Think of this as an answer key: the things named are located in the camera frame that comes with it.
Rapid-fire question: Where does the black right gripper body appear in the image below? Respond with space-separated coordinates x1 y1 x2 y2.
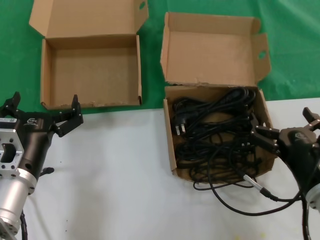
276 126 320 191

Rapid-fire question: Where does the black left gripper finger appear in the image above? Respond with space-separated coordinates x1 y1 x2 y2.
0 91 25 119
51 94 84 138

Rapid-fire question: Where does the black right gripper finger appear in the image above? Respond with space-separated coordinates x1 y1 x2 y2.
302 106 320 132
249 112 281 157

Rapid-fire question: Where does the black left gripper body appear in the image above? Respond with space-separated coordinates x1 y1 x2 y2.
14 112 58 180

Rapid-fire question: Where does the open brown cardboard box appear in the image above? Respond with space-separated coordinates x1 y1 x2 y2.
28 0 150 110
159 11 279 185

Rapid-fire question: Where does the green table cloth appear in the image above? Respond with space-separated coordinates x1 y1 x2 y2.
0 0 320 117

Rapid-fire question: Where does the black cable with silver connector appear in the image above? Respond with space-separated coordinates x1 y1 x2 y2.
206 139 310 215

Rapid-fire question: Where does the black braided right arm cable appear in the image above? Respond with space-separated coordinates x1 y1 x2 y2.
300 191 316 240

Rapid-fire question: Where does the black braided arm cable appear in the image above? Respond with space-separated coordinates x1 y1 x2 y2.
18 208 29 240
300 191 316 240

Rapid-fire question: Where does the thin black cable coil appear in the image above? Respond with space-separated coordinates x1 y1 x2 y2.
188 159 259 192

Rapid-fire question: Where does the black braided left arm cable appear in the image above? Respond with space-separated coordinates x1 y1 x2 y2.
18 208 29 240

